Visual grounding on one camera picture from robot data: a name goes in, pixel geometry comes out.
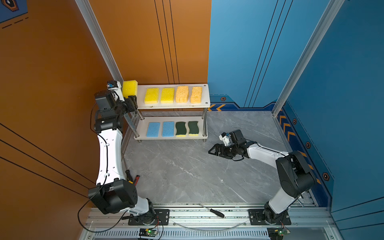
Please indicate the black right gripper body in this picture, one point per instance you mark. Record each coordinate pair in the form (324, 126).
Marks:
(231, 150)

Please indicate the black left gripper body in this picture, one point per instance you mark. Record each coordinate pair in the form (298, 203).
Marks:
(128, 106)

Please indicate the green yellow scouring sponge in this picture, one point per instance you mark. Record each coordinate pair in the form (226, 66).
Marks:
(181, 130)
(193, 128)

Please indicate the blue sponge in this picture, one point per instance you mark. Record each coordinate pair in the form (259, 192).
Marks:
(168, 129)
(153, 130)

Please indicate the orange yellow sponge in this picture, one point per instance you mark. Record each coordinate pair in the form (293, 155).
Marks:
(196, 96)
(182, 94)

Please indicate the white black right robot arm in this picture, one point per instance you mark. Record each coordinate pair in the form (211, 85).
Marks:
(295, 175)

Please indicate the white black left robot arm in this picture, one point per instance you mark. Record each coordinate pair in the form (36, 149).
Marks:
(113, 192)

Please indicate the white two-tier shelf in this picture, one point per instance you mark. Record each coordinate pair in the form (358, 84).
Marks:
(140, 130)

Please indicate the right green circuit board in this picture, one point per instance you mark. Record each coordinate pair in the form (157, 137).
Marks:
(275, 234)

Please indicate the green circuit board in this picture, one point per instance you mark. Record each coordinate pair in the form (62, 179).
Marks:
(275, 234)
(148, 234)

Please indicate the left green circuit board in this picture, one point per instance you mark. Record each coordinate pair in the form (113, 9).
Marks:
(148, 234)

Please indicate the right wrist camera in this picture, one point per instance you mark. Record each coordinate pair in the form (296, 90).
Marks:
(226, 139)

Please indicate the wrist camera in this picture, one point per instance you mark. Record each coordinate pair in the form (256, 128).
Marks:
(226, 139)
(116, 88)

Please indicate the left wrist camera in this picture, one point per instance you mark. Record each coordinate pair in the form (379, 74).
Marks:
(116, 88)

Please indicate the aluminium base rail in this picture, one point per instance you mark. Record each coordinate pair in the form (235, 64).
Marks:
(193, 222)

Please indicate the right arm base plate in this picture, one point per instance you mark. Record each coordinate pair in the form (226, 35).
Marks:
(264, 217)

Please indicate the black yellow handled screwdriver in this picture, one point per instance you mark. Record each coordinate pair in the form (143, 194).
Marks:
(129, 176)

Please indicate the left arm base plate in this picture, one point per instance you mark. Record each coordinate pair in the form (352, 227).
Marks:
(151, 218)

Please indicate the left aluminium corner post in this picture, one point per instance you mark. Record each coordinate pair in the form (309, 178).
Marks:
(96, 31)

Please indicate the aluminium corner post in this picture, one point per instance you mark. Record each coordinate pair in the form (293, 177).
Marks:
(96, 31)
(317, 36)

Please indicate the right aluminium corner post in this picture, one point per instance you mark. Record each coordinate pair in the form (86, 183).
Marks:
(317, 36)

